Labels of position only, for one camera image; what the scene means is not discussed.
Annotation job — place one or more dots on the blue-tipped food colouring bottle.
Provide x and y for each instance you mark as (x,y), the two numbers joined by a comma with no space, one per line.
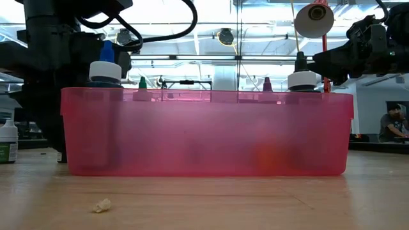
(105,72)

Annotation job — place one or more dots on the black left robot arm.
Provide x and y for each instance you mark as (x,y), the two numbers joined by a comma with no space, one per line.
(51,16)

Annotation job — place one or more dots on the red desk lamp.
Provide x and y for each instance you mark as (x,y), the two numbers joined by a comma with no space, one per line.
(314,20)

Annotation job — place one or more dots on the green-tipped food colouring bottle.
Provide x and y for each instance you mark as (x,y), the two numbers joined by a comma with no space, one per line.
(142,83)

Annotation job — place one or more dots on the dark horizontal ceiling rail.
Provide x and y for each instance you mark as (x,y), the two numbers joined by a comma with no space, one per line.
(191,57)

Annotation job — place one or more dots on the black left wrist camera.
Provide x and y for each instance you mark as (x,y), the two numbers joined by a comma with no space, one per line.
(124,64)

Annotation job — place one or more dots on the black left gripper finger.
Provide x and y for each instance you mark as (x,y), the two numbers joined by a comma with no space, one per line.
(54,121)

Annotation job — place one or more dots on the person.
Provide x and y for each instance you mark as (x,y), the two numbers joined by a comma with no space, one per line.
(391,123)

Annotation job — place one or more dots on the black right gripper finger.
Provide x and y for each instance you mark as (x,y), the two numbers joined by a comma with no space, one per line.
(335,74)
(332,57)

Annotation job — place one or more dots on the white building column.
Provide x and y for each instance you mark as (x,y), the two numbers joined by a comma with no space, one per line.
(224,78)

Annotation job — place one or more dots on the small crumpled paper crumb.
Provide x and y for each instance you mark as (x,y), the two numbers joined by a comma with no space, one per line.
(102,205)

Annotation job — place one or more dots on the dark low counter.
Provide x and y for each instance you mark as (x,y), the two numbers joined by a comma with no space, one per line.
(377,147)

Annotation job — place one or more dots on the thin black metal stand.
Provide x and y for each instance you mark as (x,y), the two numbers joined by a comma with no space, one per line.
(187,82)

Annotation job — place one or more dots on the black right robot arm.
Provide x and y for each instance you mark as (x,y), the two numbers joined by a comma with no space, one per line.
(399,19)

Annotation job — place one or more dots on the small green-labelled dropper bottle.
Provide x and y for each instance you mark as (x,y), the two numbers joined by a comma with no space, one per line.
(8,140)

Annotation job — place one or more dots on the translucent pink-red plastic bin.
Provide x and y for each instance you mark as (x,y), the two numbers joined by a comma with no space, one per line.
(207,134)

